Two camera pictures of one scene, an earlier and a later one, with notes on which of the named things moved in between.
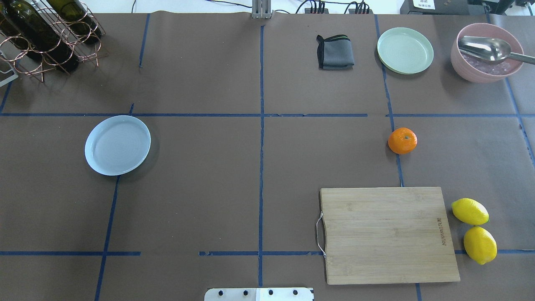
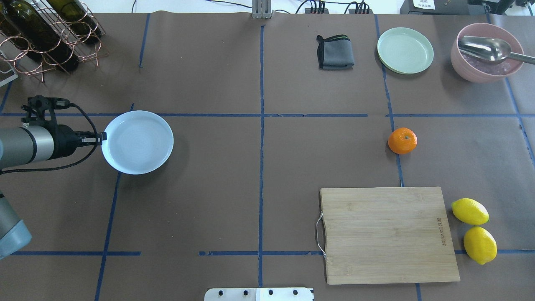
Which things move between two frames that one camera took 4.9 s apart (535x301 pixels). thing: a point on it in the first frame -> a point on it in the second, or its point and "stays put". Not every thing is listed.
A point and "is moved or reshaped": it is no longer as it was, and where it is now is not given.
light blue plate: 117,145 is moved or reshaped
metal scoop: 491,49 stays put
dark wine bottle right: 72,13 stays put
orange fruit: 402,140 stays put
